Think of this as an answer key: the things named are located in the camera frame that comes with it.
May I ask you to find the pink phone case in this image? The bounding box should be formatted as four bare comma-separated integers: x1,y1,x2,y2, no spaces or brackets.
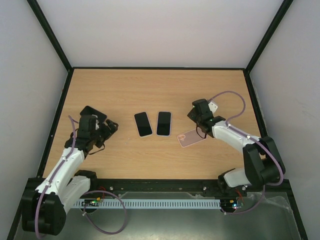
177,129,207,148

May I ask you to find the black phone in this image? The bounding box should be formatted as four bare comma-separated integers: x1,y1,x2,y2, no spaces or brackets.
80,105,107,123

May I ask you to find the lavender phone case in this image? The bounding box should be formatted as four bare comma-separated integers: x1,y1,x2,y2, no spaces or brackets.
156,111,173,137

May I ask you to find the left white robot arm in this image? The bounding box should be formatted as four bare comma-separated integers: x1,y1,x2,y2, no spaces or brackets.
21,114,119,240

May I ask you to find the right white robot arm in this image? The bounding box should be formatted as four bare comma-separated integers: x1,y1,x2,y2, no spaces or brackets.
187,99,286,196

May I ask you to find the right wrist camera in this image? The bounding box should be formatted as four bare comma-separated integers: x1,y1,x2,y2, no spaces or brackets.
208,101,219,114

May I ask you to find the light blue cable duct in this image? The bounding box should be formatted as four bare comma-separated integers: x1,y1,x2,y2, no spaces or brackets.
87,199,221,210

